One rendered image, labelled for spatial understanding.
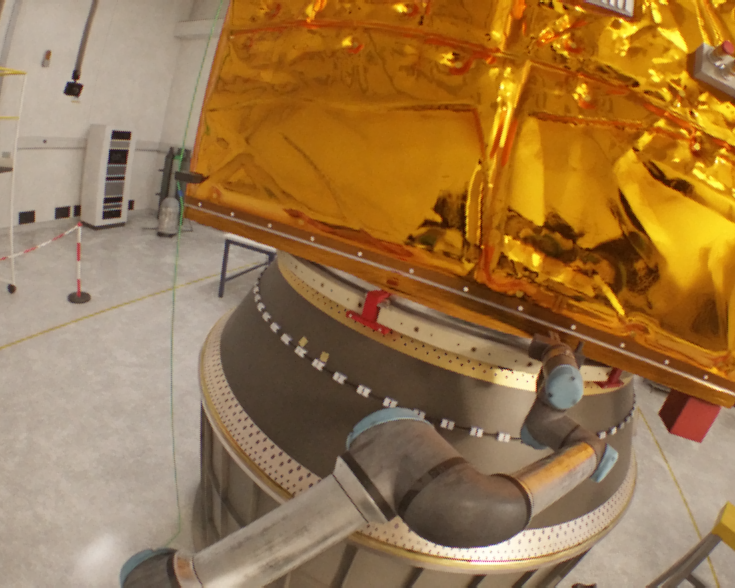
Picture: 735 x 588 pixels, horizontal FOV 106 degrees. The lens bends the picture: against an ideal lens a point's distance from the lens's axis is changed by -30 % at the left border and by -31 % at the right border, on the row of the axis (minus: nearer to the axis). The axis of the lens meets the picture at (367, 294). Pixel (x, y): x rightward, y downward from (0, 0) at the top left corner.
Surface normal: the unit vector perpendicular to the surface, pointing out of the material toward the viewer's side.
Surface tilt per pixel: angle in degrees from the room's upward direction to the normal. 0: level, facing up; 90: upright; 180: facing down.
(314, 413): 62
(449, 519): 67
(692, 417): 90
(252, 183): 93
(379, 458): 35
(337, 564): 90
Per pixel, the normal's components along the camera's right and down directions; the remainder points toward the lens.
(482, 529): 0.11, -0.05
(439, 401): -0.13, -0.21
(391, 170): -0.22, 0.20
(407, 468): -0.45, -0.62
